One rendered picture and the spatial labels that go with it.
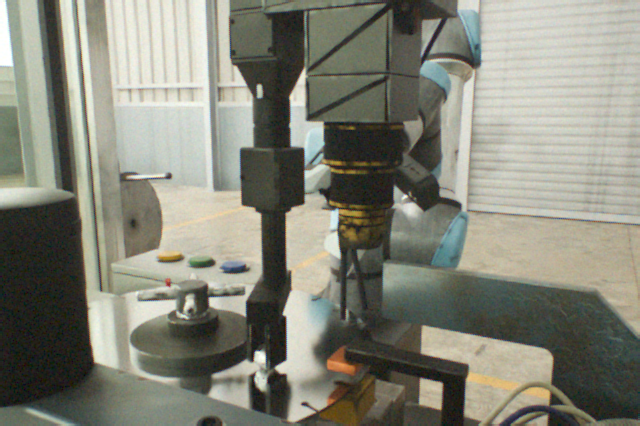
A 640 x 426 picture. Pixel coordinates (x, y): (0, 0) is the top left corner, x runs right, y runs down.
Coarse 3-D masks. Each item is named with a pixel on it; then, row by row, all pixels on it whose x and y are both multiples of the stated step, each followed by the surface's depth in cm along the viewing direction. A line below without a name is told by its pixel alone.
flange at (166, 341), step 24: (216, 312) 49; (144, 336) 48; (168, 336) 47; (192, 336) 47; (216, 336) 48; (240, 336) 48; (144, 360) 45; (168, 360) 44; (192, 360) 44; (216, 360) 45
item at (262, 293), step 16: (272, 224) 45; (272, 240) 45; (272, 256) 46; (272, 272) 46; (288, 272) 48; (256, 288) 44; (272, 288) 44; (288, 288) 47; (256, 304) 41; (272, 304) 41; (256, 320) 41; (272, 320) 41; (256, 336) 44; (272, 336) 42; (272, 352) 42
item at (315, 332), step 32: (160, 288) 64; (96, 320) 54; (128, 320) 54; (288, 320) 54; (320, 320) 54; (352, 320) 54; (96, 352) 47; (128, 352) 47; (288, 352) 47; (320, 352) 47; (192, 384) 42; (224, 384) 42; (256, 384) 42; (288, 384) 42; (320, 384) 42; (352, 384) 42; (288, 416) 37
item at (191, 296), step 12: (192, 276) 52; (180, 288) 47; (192, 288) 47; (204, 288) 48; (216, 288) 49; (228, 288) 49; (240, 288) 49; (144, 300) 48; (156, 300) 48; (180, 300) 48; (192, 300) 46; (204, 300) 48; (180, 312) 48; (192, 312) 44; (204, 312) 48
